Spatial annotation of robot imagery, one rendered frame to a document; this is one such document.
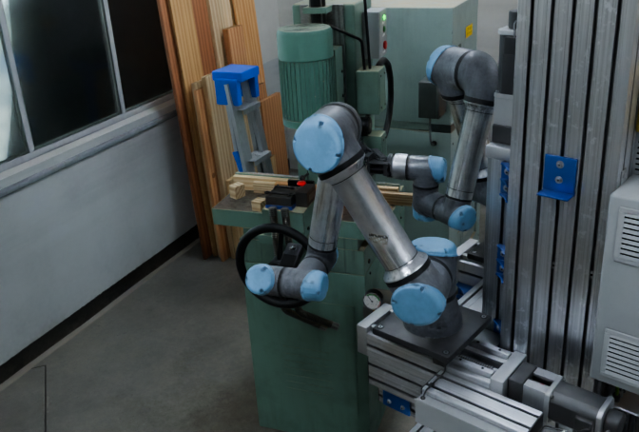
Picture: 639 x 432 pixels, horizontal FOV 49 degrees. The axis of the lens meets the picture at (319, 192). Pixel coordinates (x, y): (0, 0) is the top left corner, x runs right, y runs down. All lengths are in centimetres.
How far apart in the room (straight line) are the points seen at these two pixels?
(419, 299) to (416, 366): 33
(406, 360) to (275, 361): 80
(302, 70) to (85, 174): 157
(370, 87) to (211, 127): 151
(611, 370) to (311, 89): 116
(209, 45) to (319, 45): 188
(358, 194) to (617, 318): 64
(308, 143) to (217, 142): 228
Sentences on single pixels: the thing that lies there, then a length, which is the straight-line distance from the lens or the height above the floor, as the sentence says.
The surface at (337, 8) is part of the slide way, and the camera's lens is 237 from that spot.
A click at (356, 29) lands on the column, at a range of 239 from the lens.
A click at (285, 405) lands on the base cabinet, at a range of 270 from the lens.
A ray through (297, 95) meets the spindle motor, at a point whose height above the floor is 128.
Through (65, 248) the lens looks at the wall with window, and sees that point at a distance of 343.
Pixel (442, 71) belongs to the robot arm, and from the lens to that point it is 199.
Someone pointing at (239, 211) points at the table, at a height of 90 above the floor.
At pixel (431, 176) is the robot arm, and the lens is 201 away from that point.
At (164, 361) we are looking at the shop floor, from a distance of 325.
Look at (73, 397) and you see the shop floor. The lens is 317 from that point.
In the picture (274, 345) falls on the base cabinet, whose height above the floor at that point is 38.
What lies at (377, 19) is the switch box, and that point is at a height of 146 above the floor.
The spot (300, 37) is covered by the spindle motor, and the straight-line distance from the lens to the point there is 215.
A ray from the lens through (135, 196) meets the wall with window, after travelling 375.
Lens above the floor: 182
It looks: 22 degrees down
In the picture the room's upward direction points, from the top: 3 degrees counter-clockwise
